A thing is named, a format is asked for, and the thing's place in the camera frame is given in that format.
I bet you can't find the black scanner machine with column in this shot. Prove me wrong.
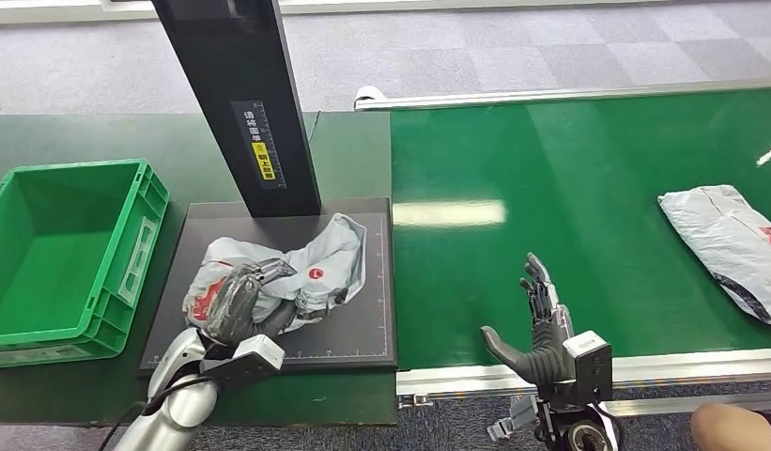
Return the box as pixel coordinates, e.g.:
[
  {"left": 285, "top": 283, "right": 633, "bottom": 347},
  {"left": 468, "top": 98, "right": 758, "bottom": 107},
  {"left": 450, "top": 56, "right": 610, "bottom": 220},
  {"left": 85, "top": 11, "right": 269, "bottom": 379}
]
[{"left": 137, "top": 0, "right": 399, "bottom": 379}]

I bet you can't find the grey parcel bag red print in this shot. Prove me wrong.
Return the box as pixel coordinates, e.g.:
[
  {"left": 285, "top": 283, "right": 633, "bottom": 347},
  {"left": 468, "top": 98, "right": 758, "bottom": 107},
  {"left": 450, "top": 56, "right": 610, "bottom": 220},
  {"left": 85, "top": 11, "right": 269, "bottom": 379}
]
[
  {"left": 657, "top": 183, "right": 771, "bottom": 331},
  {"left": 181, "top": 212, "right": 368, "bottom": 338}
]

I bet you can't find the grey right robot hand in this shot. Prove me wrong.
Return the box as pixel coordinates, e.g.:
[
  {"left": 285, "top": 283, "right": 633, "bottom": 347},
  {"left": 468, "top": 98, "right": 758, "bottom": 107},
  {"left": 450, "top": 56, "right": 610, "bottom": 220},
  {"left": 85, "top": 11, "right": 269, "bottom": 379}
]
[{"left": 480, "top": 252, "right": 578, "bottom": 388}]

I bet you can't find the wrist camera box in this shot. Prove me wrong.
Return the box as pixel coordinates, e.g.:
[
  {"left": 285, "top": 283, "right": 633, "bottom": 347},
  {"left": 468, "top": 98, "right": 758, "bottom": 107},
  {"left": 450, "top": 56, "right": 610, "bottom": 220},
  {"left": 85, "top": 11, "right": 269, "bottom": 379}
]
[
  {"left": 200, "top": 333, "right": 287, "bottom": 392},
  {"left": 562, "top": 330, "right": 615, "bottom": 405}
]

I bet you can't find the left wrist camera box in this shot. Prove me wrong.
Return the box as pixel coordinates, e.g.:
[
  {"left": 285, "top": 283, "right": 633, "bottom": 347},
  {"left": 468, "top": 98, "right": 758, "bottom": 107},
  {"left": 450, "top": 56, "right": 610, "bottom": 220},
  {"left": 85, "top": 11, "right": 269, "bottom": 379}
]
[{"left": 200, "top": 333, "right": 287, "bottom": 392}]

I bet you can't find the aluminium conveyor side rail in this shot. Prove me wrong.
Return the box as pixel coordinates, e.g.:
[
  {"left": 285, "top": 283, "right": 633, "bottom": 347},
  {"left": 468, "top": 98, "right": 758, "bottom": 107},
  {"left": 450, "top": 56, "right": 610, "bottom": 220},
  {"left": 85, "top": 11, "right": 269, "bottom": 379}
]
[
  {"left": 353, "top": 77, "right": 771, "bottom": 113},
  {"left": 395, "top": 346, "right": 771, "bottom": 417}
]

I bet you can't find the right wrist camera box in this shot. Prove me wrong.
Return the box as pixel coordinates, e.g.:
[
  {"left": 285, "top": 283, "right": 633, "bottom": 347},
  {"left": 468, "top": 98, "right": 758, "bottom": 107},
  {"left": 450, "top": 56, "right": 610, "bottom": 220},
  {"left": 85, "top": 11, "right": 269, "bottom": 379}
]
[{"left": 562, "top": 330, "right": 615, "bottom": 405}]

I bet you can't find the black yellow column label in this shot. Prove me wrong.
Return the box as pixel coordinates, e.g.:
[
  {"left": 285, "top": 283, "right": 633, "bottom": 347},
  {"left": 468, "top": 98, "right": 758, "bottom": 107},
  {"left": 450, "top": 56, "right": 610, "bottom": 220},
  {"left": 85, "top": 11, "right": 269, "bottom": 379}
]
[{"left": 229, "top": 100, "right": 287, "bottom": 191}]

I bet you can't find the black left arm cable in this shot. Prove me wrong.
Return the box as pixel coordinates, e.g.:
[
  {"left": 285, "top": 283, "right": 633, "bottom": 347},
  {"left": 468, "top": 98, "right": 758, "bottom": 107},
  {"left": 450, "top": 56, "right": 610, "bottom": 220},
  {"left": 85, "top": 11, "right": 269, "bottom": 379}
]
[{"left": 97, "top": 375, "right": 213, "bottom": 451}]

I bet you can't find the green plastic crate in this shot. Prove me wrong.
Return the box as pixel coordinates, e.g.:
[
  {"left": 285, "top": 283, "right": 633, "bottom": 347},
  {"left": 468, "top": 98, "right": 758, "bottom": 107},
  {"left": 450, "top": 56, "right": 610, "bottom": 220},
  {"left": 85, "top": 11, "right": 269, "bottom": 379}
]
[{"left": 0, "top": 158, "right": 171, "bottom": 371}]

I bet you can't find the green conveyor belt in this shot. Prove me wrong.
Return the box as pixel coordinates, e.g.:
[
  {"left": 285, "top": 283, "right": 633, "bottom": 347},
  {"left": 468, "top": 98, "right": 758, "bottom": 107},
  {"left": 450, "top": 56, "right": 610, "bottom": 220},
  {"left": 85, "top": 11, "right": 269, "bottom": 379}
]
[{"left": 390, "top": 86, "right": 771, "bottom": 373}]

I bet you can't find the grey metal conveyor bracket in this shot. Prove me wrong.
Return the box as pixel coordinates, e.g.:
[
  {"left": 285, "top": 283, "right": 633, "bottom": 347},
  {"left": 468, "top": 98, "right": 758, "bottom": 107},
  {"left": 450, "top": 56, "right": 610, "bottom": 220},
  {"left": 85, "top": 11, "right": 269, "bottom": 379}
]
[{"left": 486, "top": 394, "right": 543, "bottom": 443}]

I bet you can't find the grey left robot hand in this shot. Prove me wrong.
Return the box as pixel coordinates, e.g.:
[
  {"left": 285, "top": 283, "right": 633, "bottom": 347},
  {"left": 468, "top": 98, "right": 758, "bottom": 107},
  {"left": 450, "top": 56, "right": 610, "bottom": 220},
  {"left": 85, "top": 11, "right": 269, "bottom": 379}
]
[{"left": 204, "top": 257, "right": 300, "bottom": 350}]

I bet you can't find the person's knee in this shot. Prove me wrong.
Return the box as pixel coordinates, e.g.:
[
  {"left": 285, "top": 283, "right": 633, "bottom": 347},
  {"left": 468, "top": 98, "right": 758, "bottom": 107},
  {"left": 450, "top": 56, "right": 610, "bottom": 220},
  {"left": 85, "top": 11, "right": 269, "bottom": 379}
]
[{"left": 690, "top": 402, "right": 771, "bottom": 451}]

